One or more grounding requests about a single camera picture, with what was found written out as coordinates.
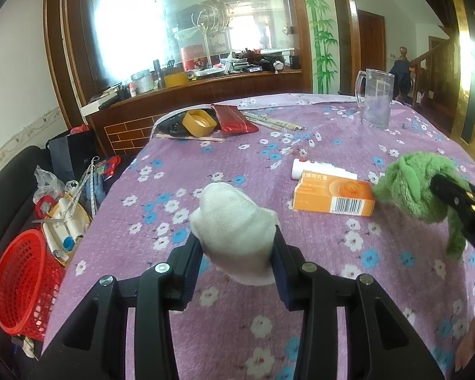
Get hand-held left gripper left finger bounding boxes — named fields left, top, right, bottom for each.
left=29, top=227, right=204, bottom=380

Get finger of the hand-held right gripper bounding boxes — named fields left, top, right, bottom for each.
left=431, top=173, right=475, bottom=226

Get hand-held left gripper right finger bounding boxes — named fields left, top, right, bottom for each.
left=270, top=225, right=446, bottom=380

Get green fluffy cloth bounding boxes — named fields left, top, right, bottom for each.
left=372, top=152, right=470, bottom=261

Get white knitted cloth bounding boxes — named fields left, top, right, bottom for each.
left=189, top=182, right=278, bottom=286

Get red plastic mesh basket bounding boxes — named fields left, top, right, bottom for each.
left=0, top=229, right=66, bottom=342

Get purple floral tablecloth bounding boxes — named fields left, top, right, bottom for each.
left=43, top=93, right=475, bottom=380

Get orange box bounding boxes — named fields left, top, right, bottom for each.
left=292, top=174, right=377, bottom=217

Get clear plastic pitcher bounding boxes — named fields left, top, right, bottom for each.
left=355, top=68, right=395, bottom=129

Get wooden stair railing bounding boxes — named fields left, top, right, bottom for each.
left=398, top=35, right=460, bottom=107

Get dark jacket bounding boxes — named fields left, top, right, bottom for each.
left=389, top=59, right=414, bottom=101

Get gold and black pillar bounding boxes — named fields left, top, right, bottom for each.
left=445, top=0, right=475, bottom=155

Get blue grey cloth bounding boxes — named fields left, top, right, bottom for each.
left=93, top=174, right=107, bottom=210

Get measuring tape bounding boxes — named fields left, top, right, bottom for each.
left=69, top=158, right=99, bottom=216

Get red toy package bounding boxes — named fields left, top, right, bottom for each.
left=95, top=155, right=121, bottom=179

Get flat wooden stick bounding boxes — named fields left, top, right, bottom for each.
left=155, top=134, right=225, bottom=142

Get wrapped chopstick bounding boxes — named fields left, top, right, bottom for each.
left=243, top=113, right=286, bottom=131
left=257, top=113, right=306, bottom=130

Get yellow tape roll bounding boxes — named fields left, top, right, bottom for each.
left=182, top=110, right=218, bottom=137

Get black tray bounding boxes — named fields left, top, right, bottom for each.
left=154, top=108, right=218, bottom=138

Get flat red packet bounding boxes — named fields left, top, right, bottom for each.
left=212, top=104, right=259, bottom=134

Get wooden counter with brick panel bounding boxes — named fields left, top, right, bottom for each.
left=81, top=70, right=303, bottom=157

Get wooden door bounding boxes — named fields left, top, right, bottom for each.
left=358, top=10, right=386, bottom=76

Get black paper bag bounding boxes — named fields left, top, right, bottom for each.
left=47, top=129, right=99, bottom=185

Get white cloth sheet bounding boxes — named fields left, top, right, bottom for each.
left=237, top=94, right=361, bottom=111

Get clear plastic bag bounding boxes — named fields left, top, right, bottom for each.
left=34, top=165, right=66, bottom=202

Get bamboo painted panel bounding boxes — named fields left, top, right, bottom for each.
left=301, top=0, right=339, bottom=96

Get white flat box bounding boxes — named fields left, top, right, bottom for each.
left=81, top=99, right=111, bottom=117

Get yellow container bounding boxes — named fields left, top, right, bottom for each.
left=164, top=72, right=188, bottom=88

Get black sofa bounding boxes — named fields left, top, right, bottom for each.
left=0, top=145, right=52, bottom=286

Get metal pot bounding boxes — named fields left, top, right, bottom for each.
left=131, top=70, right=154, bottom=93

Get pile of books and papers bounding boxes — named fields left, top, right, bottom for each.
left=190, top=49, right=297, bottom=78

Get red box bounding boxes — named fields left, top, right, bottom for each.
left=181, top=45, right=206, bottom=68

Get etched glass partition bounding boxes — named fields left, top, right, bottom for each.
left=63, top=0, right=305, bottom=92

